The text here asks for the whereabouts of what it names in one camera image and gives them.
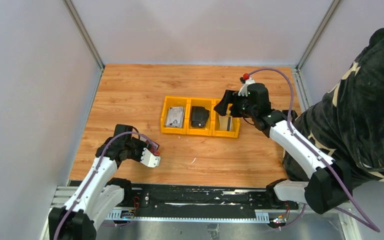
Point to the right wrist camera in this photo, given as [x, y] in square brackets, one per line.
[246, 80]

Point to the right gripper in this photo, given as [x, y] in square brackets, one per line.
[229, 95]

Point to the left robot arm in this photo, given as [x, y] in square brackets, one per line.
[81, 216]

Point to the silver VIP card stack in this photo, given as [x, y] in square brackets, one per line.
[175, 117]

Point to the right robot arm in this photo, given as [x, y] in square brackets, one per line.
[330, 180]

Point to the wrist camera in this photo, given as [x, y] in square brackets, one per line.
[246, 80]
[148, 159]

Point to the black card holder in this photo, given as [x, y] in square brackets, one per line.
[199, 116]

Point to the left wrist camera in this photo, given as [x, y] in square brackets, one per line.
[148, 159]

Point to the middle yellow bin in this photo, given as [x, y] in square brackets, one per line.
[196, 101]

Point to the person in black fleece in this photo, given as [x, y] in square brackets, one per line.
[348, 123]

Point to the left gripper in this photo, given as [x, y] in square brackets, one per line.
[141, 144]

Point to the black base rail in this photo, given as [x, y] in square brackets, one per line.
[192, 202]

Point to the left yellow bin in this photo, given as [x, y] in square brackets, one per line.
[170, 101]

